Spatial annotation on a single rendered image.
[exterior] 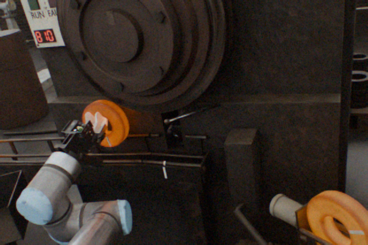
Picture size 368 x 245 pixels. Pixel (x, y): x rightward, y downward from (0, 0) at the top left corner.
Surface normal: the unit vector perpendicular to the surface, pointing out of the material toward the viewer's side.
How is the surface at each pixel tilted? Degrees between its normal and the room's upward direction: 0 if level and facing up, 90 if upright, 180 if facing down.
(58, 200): 95
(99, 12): 90
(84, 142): 106
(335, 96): 0
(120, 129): 89
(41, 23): 90
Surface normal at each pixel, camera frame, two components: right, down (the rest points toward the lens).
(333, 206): -0.86, 0.34
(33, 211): -0.31, 0.61
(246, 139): -0.16, -0.89
